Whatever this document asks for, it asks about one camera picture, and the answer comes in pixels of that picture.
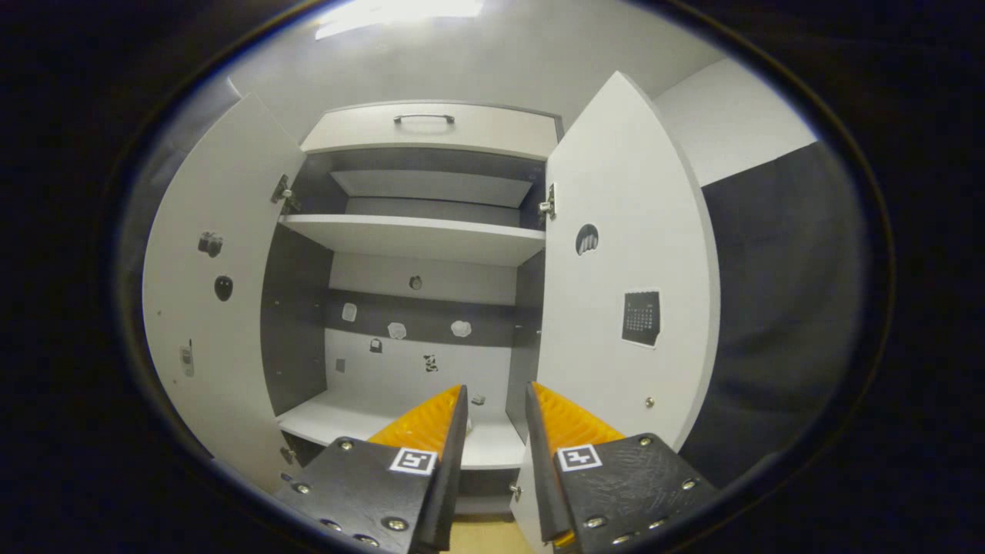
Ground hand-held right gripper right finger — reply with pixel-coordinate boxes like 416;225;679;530
525;381;720;554

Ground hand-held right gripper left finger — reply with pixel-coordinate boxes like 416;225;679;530
273;383;470;554

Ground white shoe cabinet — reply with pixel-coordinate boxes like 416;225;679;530
142;71;722;554

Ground white shoe cabinet door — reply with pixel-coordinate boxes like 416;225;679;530
509;71;722;554
142;94;307;493

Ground white cabinet shelf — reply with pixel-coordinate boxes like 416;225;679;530
279;214;547;268

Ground white cabinet drawer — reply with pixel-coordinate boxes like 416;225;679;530
300;102;561;161

